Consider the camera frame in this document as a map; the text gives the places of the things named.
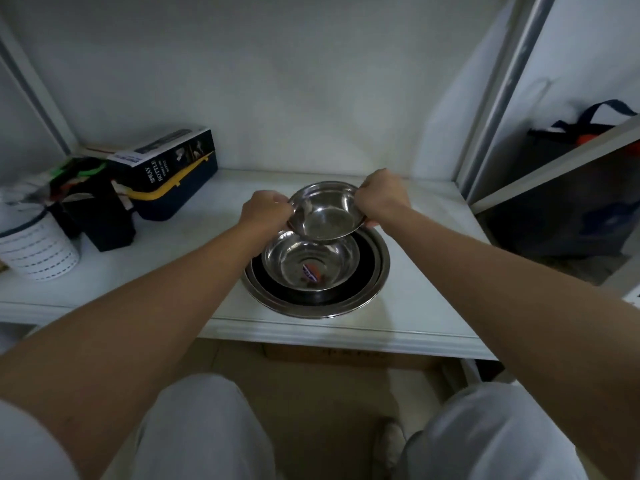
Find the person's left trouser leg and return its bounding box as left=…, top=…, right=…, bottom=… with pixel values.
left=134, top=373, right=277, bottom=480

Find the person's left hand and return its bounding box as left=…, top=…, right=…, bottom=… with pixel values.
left=239, top=190, right=297, bottom=241

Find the person's white shirt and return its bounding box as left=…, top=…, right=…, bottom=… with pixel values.
left=0, top=399, right=67, bottom=480

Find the navy lunch box yellow latch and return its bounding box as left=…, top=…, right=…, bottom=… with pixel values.
left=124, top=151, right=219, bottom=222

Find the white and black cardboard box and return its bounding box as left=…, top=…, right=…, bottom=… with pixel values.
left=106, top=126, right=217, bottom=188

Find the medium steel bowl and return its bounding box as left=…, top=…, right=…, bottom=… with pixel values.
left=261, top=230, right=362, bottom=290

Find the person's trouser leg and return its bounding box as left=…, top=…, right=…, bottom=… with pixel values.
left=134, top=373, right=277, bottom=480
left=399, top=382, right=592, bottom=480

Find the green plastic utensil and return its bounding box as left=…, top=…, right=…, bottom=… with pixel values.
left=52, top=157, right=109, bottom=179

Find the white shoe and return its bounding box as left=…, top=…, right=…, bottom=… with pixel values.
left=372, top=419, right=407, bottom=474

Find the black utensil holder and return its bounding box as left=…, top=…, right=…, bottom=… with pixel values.
left=50, top=169, right=137, bottom=253

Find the person's left forearm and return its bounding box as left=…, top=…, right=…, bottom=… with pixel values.
left=0, top=217, right=267, bottom=480

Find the large steel bowl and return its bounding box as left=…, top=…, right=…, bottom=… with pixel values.
left=242, top=226, right=391, bottom=321

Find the person's right forearm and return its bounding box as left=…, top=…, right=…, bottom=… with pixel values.
left=372, top=205, right=640, bottom=463

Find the grey metal shelf beam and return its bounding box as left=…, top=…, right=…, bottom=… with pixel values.
left=470, top=115, right=640, bottom=216

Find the person's right trouser leg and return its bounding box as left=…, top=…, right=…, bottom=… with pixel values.
left=399, top=382, right=592, bottom=480

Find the white perforated container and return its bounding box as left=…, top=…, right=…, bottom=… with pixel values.
left=0, top=187, right=82, bottom=283

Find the dark tote bag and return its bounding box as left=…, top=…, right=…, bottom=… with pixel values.
left=486, top=100, right=640, bottom=286

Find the grey metal shelf post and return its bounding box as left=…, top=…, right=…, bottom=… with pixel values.
left=457, top=0, right=559, bottom=201
left=0, top=19, right=81, bottom=156

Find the small steel bowl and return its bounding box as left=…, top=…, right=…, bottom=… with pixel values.
left=287, top=181, right=369, bottom=242

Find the person's right hand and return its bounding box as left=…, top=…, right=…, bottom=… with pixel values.
left=354, top=168, right=414, bottom=229

